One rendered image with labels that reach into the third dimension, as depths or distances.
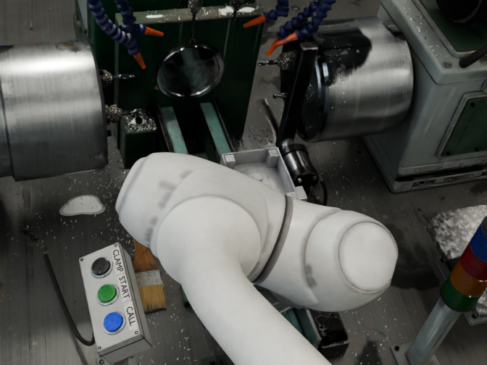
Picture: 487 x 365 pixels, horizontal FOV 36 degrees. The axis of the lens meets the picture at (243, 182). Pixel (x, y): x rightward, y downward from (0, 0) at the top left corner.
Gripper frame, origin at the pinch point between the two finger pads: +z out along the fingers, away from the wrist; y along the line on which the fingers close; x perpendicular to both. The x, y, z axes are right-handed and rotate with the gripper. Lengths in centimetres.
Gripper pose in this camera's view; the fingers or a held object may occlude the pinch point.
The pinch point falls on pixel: (251, 283)
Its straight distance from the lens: 113.2
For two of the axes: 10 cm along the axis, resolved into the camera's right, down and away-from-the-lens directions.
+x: 1.9, 9.7, -1.5
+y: -9.5, 1.4, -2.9
